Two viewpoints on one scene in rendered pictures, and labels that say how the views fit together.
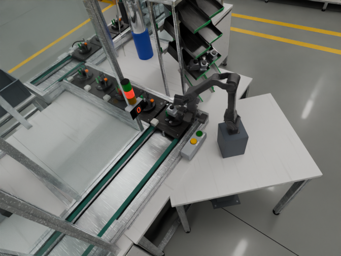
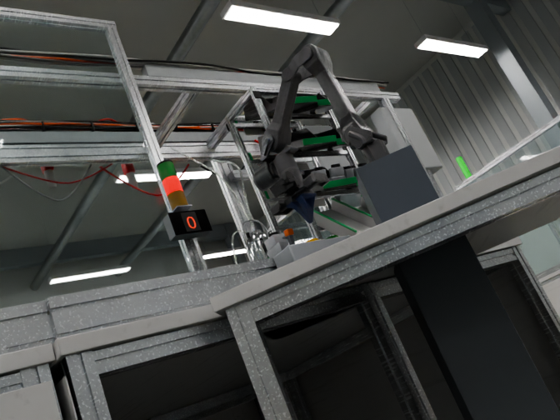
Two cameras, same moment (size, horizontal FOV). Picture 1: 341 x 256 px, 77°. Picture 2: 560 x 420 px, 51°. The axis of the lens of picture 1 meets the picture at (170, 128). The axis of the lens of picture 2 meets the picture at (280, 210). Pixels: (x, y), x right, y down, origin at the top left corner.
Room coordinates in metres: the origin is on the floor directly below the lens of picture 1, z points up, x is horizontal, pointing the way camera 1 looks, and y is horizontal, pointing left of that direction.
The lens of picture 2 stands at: (-0.66, -0.11, 0.59)
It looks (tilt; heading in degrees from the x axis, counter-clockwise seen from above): 19 degrees up; 1
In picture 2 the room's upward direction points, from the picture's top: 23 degrees counter-clockwise
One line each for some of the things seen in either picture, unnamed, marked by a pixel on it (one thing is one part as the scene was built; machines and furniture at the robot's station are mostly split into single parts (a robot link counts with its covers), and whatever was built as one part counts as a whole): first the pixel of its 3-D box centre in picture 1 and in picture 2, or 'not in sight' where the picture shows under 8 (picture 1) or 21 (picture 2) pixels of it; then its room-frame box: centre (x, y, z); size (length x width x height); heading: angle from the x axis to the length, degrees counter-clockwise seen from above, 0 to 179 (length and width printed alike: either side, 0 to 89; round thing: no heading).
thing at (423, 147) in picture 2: not in sight; (434, 194); (2.57, -0.89, 1.42); 0.30 x 0.09 x 1.13; 134
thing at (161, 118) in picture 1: (174, 119); not in sight; (0.97, -0.04, 0.96); 0.24 x 0.24 x 0.02; 44
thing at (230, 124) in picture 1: (233, 120); (366, 137); (0.71, -0.35, 1.15); 0.09 x 0.07 x 0.06; 148
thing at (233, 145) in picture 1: (231, 139); (401, 202); (0.71, -0.36, 0.96); 0.14 x 0.14 x 0.20; 89
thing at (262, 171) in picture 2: (183, 98); (270, 162); (0.86, -0.11, 1.26); 0.12 x 0.08 x 0.11; 58
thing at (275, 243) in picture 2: (171, 109); (276, 246); (0.98, -0.03, 1.06); 0.08 x 0.04 x 0.07; 44
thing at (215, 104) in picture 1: (133, 107); (230, 363); (1.29, 0.27, 0.84); 1.50 x 1.41 x 0.03; 134
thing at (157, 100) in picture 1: (145, 101); not in sight; (1.16, 0.14, 1.01); 0.24 x 0.24 x 0.13; 44
